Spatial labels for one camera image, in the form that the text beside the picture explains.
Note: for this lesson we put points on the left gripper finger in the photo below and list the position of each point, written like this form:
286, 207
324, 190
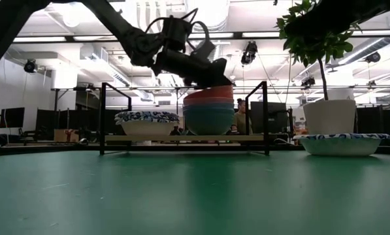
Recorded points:
222, 76

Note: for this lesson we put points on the red plastic bowl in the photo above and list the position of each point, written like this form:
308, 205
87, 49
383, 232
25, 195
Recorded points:
211, 93

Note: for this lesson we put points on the pink plastic bowl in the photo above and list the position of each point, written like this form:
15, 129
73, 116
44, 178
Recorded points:
207, 101

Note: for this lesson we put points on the blue plastic bowl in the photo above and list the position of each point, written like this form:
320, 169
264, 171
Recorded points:
207, 107

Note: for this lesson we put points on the green plastic bowl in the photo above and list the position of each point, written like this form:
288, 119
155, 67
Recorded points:
209, 124

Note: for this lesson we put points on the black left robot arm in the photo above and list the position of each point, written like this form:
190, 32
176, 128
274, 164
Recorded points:
116, 23

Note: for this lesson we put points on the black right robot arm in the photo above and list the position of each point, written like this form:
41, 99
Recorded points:
345, 13

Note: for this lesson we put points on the black ceiling spotlight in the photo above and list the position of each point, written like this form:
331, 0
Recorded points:
372, 57
29, 66
248, 52
308, 81

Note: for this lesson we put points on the black overhead beam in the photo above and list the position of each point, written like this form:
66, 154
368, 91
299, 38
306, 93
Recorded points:
237, 35

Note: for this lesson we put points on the person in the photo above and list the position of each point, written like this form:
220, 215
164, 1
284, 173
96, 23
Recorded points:
240, 120

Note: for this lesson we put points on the dark background monitor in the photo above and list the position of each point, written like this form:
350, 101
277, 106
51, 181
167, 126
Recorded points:
11, 117
268, 117

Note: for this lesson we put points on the small green leafy tree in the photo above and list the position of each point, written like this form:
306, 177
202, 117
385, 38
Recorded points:
312, 49

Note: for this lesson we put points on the white plant pot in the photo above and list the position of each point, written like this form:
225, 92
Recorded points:
328, 117

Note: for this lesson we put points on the green table mat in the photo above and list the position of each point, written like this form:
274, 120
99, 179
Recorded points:
194, 196

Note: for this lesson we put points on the cardboard box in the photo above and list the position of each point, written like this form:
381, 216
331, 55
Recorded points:
60, 135

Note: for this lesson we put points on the black partition panel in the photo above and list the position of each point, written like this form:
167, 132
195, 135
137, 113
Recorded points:
377, 120
47, 119

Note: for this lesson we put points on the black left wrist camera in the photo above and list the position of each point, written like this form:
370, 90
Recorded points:
178, 32

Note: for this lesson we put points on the wooden shelf with black frame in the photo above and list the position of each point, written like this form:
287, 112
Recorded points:
181, 138

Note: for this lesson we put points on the black metal table frame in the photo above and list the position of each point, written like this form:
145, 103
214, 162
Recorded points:
34, 148

